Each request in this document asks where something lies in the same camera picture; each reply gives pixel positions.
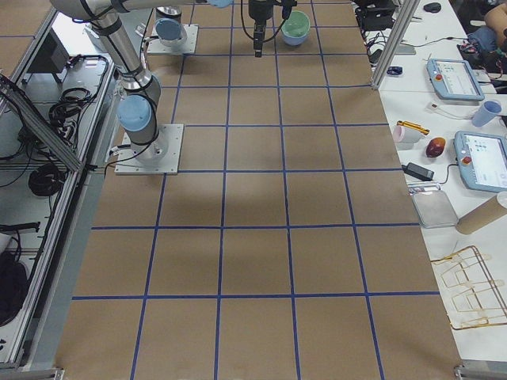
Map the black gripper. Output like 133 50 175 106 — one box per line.
248 0 274 58

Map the green bowl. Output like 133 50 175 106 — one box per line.
282 10 311 38

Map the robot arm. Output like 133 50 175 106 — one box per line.
154 6 187 47
51 1 188 166

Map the blue bowl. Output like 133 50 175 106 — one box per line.
282 28 309 46

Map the small blue black device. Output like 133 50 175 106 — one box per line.
387 66 403 77

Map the pink plastic cup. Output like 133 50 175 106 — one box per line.
392 125 425 144

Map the gold cylindrical tool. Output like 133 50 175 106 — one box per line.
397 120 430 135

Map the far teach pendant tablet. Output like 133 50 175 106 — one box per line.
426 59 485 101

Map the teach pendant tablet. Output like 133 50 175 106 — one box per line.
454 131 506 192
426 59 485 101

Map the black power adapter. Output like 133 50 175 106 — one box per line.
402 162 434 181

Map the red mango fruit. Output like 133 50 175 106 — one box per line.
425 137 446 158

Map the light blue plastic cup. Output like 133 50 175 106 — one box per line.
471 101 502 127

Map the metal tin tray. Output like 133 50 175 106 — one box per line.
408 182 458 229

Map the near teach pendant tablet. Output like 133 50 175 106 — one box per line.
454 131 506 192

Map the cardboard tube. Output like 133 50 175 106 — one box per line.
456 192 506 234

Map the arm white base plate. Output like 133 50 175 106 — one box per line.
146 24 198 55
114 123 184 175

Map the aluminium frame post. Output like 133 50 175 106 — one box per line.
371 0 420 89

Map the gold wire rack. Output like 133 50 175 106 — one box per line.
430 245 506 331

